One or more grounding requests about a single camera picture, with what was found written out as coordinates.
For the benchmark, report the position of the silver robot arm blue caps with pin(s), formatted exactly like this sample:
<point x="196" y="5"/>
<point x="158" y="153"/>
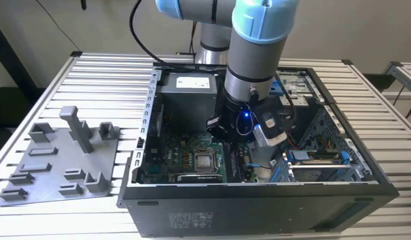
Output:
<point x="256" y="62"/>

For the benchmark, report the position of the grey power supply unit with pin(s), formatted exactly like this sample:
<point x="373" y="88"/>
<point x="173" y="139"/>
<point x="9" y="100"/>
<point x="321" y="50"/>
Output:
<point x="185" y="110"/>

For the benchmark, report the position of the blue plastic drive latch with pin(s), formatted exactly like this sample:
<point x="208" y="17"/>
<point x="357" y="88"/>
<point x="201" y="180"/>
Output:
<point x="277" y="87"/>

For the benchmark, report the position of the silver CPU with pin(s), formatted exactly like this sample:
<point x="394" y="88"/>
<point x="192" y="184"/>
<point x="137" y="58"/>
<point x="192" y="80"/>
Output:
<point x="205" y="163"/>

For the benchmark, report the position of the green motherboard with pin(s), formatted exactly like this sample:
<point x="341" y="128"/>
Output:
<point x="178" y="155"/>

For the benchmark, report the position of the grey metal drive cage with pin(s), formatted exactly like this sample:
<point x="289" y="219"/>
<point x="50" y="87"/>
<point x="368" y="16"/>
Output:
<point x="297" y="85"/>

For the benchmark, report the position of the hard disk in blue carrier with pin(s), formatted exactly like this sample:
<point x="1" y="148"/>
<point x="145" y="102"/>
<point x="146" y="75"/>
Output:
<point x="301" y="156"/>

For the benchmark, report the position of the black graphics card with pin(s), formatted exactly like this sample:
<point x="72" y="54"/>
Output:
<point x="198" y="178"/>

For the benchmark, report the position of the black open PC case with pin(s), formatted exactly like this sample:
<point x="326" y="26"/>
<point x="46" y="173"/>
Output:
<point x="258" y="212"/>

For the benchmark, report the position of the grey plastic parts rack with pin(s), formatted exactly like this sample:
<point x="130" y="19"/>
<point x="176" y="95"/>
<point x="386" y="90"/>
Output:
<point x="58" y="155"/>

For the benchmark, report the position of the small black antenna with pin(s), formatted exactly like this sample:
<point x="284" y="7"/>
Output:
<point x="84" y="3"/>

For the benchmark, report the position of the small black camera white label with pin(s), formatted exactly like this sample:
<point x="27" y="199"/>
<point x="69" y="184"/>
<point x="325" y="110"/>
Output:
<point x="214" y="125"/>

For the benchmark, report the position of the black wrist camera silver label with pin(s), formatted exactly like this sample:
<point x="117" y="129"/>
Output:
<point x="269" y="120"/>

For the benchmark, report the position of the black stand frame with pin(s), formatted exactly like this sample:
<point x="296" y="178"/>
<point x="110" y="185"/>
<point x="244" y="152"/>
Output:
<point x="11" y="105"/>

